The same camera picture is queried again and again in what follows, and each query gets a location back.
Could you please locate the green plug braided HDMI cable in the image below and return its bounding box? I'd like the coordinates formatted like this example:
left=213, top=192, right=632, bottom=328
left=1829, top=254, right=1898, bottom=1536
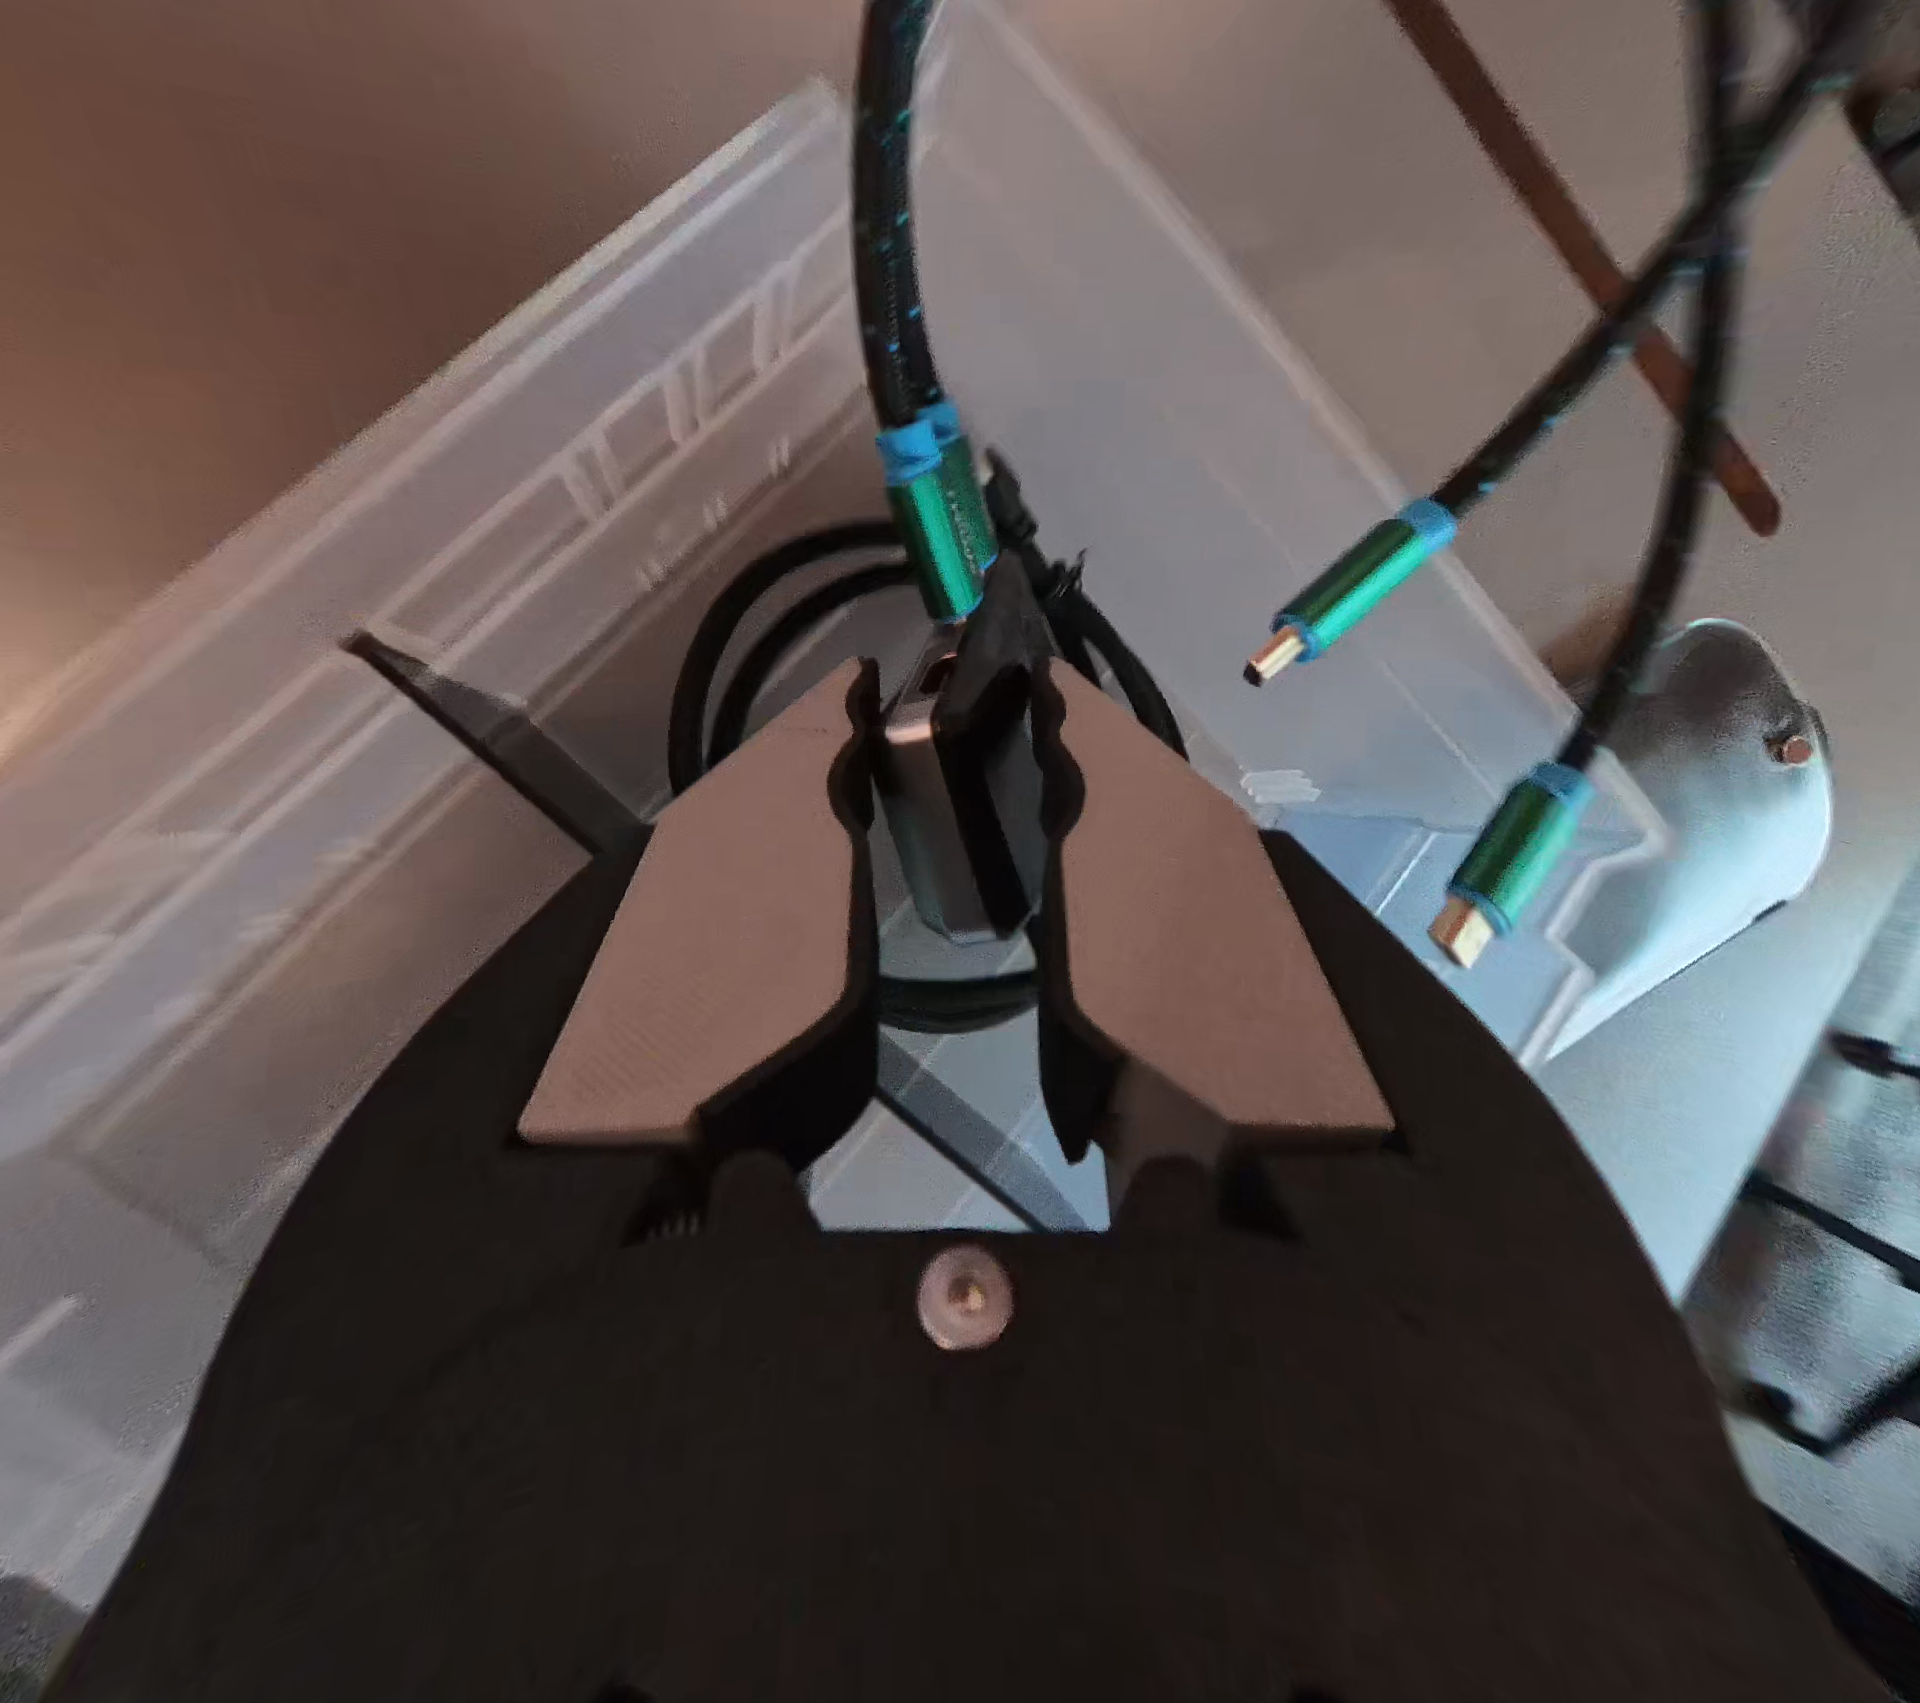
left=1243, top=0, right=1920, bottom=692
left=1429, top=0, right=1750, bottom=974
left=847, top=0, right=1005, bottom=622

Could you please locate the brown wooden slat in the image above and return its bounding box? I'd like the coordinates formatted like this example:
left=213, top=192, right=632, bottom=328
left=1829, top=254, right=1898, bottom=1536
left=1313, top=0, right=1788, bottom=536

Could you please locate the grey metal hub adapter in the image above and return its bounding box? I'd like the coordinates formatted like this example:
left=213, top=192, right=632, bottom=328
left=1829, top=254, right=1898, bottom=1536
left=877, top=548, right=1060, bottom=948

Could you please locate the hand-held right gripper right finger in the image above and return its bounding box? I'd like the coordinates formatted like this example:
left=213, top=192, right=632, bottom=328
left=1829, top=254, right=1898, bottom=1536
left=1033, top=658, right=1401, bottom=1226

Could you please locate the clear plastic storage box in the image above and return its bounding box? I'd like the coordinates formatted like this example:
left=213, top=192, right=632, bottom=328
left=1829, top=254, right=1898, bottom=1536
left=0, top=0, right=1668, bottom=1586

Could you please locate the black braided hub cable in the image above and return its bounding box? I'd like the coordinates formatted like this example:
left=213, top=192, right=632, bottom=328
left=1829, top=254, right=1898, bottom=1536
left=667, top=518, right=1194, bottom=1030

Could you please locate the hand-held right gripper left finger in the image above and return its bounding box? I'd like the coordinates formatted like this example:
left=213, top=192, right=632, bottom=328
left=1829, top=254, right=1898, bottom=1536
left=512, top=658, right=888, bottom=1172

